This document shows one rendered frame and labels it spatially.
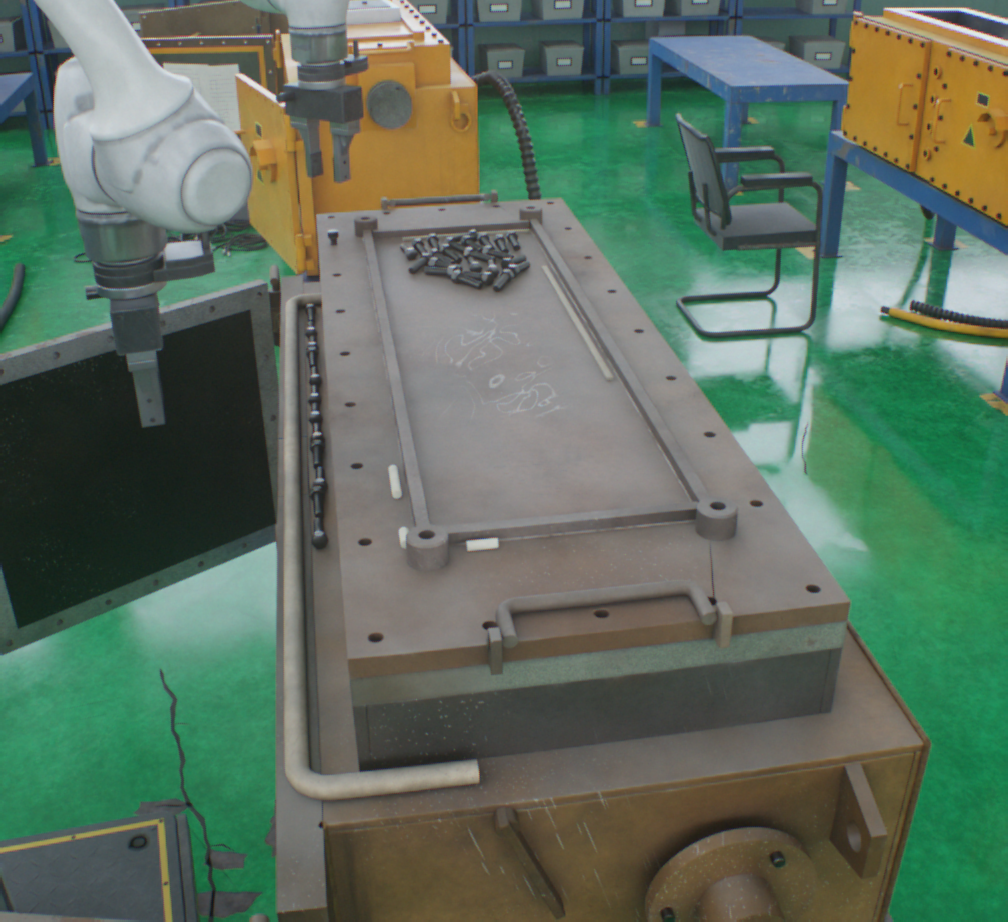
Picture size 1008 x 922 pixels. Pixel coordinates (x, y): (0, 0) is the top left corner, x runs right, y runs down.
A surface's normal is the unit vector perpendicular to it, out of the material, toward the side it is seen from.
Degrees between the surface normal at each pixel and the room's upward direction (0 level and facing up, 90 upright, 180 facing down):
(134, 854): 0
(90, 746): 0
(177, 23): 90
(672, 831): 90
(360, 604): 0
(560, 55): 96
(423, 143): 90
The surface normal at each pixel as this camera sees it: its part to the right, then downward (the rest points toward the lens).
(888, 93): -0.98, 0.10
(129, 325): 0.28, 0.45
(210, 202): 0.69, 0.45
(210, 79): -0.14, 0.48
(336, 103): -0.59, 0.40
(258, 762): -0.02, -0.88
